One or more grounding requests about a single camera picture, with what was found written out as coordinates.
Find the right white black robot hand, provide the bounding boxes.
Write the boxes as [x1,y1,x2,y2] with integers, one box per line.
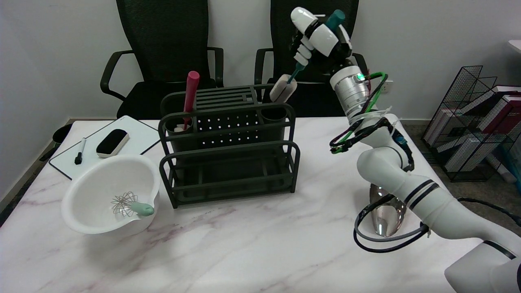
[290,7,354,76]

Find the teal handled sponge brush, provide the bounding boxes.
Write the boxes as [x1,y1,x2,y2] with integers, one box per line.
[269,9,346,103]

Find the black mesh office chair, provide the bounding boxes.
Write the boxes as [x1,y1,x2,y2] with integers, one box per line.
[254,0,371,117]
[100,0,225,120]

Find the dark green dish rack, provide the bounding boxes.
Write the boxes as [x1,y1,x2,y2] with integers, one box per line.
[158,85,301,209]

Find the black book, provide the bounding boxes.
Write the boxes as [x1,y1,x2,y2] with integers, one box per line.
[458,92,509,118]

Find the white book stack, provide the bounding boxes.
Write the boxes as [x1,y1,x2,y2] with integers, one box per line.
[444,136,483,172]

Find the shiny steel ladle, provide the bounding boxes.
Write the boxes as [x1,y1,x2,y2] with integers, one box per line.
[368,183,407,237]

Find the maroon book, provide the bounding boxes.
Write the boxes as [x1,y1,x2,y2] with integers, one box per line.
[478,94,521,136]

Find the small white whiteboard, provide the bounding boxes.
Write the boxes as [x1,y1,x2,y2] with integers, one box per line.
[49,115,163,182]

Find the black whiteboard eraser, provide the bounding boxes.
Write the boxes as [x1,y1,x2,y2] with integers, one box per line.
[96,129,130,159]

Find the white plastic mixing bowl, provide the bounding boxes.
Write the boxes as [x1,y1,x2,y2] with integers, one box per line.
[61,155,160,235]

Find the black whiteboard marker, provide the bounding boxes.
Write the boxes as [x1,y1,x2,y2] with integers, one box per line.
[74,138,87,165]

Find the green robot cable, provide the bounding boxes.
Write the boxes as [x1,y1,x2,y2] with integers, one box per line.
[331,72,388,154]

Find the black wire book rack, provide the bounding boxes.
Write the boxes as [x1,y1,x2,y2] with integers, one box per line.
[421,65,521,182]

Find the red handled sponge brush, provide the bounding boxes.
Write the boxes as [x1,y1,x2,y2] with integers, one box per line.
[174,71,200,133]

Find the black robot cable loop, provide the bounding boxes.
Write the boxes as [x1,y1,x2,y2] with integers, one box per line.
[353,197,521,254]

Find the wire whisk mint handle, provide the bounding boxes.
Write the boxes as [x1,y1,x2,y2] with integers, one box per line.
[111,191,155,217]

